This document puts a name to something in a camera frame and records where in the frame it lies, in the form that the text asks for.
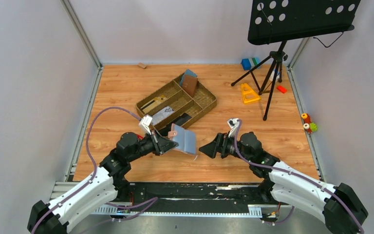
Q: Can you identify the small red block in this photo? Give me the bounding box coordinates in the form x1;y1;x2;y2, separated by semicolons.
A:
277;85;287;94

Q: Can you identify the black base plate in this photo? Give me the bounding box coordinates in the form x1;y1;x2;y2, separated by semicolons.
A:
112;182;284;214

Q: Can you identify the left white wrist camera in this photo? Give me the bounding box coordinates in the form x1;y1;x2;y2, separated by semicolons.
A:
138;115;152;135

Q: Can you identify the gold card in tray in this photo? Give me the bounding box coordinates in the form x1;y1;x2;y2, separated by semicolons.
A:
141;95;167;113

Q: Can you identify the small cardboard piece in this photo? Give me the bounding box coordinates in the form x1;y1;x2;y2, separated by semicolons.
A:
137;62;147;69

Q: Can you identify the brown leather wallet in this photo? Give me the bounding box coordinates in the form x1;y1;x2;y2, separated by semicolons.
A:
182;76;198;97

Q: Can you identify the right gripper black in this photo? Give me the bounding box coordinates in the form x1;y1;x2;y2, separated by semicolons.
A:
199;132;252;164

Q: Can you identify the white patterned card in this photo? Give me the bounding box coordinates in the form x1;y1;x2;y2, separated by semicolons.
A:
151;106;174;125

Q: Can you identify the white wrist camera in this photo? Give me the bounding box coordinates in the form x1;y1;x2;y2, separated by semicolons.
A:
138;115;152;135
227;118;240;137

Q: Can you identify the black music stand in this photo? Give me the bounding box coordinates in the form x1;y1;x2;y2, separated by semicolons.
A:
244;0;360;120

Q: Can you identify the black card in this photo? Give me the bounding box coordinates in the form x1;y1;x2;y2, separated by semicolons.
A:
172;113;192;126

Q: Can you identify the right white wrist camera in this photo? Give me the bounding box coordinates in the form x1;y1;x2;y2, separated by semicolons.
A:
227;118;240;137

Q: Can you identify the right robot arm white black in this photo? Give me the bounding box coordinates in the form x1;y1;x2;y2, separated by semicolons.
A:
199;132;369;234

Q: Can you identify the green red toy piece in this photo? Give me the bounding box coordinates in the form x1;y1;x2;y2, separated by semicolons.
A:
303;122;318;134

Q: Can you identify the aluminium frame rail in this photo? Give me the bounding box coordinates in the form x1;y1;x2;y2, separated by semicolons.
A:
49;181;342;217

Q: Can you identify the orange red toy piece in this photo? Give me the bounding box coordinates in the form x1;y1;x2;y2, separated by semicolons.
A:
301;113;312;124

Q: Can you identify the pink card holder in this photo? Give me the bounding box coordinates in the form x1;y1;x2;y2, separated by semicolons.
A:
168;123;197;155

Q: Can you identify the woven olive divided tray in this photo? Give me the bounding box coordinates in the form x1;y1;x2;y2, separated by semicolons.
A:
136;74;217;134

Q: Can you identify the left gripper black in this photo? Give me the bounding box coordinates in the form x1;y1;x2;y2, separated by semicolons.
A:
128;128;179;162

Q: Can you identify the yellow triangular toy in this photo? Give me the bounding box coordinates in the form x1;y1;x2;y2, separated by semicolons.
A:
240;83;261;104

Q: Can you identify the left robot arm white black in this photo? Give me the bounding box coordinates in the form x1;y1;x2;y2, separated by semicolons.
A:
27;131;179;234

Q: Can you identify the blue green block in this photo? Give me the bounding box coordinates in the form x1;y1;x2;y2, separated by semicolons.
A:
241;57;260;71

